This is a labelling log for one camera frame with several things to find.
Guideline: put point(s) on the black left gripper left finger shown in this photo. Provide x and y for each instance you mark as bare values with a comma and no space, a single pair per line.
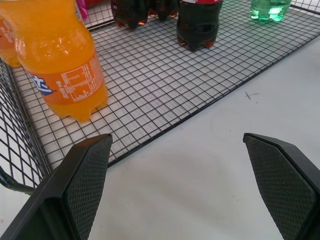
75,190

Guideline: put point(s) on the dark cola bottle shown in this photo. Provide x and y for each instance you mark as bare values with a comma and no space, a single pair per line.
162,8
197,25
128,12

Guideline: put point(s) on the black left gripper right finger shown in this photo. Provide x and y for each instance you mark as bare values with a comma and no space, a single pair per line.
282,190

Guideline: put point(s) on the orange soda bottle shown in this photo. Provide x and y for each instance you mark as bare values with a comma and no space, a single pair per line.
62,62
7,42

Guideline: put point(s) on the pink snack package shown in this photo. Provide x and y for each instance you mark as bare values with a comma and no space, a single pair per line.
83,8

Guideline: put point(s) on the green soda bottle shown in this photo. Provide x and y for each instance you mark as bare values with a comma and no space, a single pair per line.
270,10

